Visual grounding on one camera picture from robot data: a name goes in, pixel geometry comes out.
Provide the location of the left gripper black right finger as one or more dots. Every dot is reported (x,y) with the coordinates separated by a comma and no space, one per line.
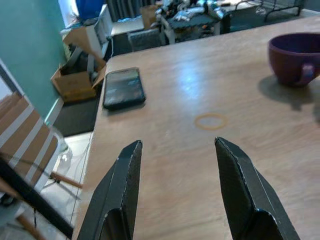
(245,195)

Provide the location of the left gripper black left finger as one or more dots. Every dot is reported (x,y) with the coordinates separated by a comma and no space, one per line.
(117,195)

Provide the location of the yellow rubber band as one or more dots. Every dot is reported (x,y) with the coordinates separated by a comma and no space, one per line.
(211,128)

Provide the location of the black slanted table leg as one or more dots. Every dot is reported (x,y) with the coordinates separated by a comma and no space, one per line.
(32,195)

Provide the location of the black floor mat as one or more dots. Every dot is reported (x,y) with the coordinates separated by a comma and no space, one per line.
(75,117)

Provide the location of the black smartphone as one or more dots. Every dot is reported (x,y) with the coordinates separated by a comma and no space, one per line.
(123,88)

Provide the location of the brown white striped chair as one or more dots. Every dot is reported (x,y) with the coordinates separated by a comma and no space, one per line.
(22,135)

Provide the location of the open cardboard box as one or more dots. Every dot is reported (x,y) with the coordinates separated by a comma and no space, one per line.
(75,86)

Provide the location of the purple mug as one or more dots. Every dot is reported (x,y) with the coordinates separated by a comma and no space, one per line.
(287,62)

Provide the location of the large cardboard sheet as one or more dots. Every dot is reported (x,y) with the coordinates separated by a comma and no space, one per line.
(82,40)

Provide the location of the cluttered grey workbench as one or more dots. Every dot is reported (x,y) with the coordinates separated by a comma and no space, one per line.
(192,22)

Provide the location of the small closed cardboard box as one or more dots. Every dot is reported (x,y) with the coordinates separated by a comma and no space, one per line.
(150,16)

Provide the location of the black metal rack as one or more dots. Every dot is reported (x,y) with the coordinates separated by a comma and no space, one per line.
(282,10)

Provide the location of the blue barrel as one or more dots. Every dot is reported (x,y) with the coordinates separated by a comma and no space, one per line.
(90,7)

